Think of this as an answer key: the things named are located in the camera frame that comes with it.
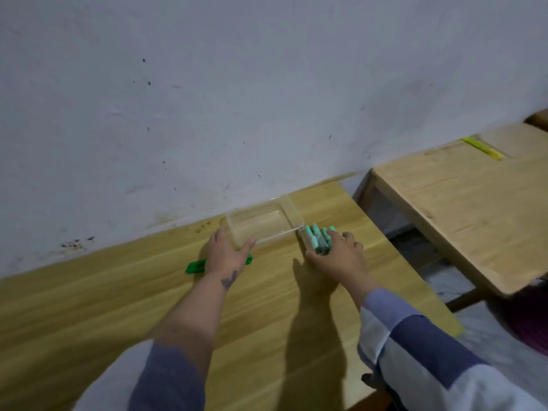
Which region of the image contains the person's left hand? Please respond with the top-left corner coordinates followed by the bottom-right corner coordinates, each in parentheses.
top-left (205, 226), bottom-right (257, 279)

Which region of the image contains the person's right hand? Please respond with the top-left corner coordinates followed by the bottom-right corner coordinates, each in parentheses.
top-left (305, 229), bottom-right (381, 305)

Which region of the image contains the clear plastic container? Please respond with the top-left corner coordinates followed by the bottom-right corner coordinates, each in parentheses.
top-left (224, 194), bottom-right (305, 248)

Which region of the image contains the person's right forearm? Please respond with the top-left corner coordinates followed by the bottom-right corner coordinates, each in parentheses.
top-left (351, 278), bottom-right (548, 411)

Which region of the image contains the person's left forearm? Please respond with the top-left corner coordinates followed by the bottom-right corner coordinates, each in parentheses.
top-left (128, 271), bottom-right (240, 411)

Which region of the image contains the green clothes peg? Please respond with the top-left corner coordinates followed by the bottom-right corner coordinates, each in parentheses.
top-left (185, 254), bottom-right (253, 275)

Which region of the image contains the long light wooden table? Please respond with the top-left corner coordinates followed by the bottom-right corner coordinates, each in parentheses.
top-left (0, 180), bottom-right (465, 411)

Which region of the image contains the small light wooden table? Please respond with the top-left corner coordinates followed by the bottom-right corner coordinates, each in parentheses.
top-left (354, 121), bottom-right (548, 313)

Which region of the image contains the yellow pen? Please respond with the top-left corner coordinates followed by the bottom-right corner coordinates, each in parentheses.
top-left (462, 136), bottom-right (505, 162)

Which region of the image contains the purple cloth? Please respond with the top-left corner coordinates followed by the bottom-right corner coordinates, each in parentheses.
top-left (503, 280), bottom-right (548, 358)

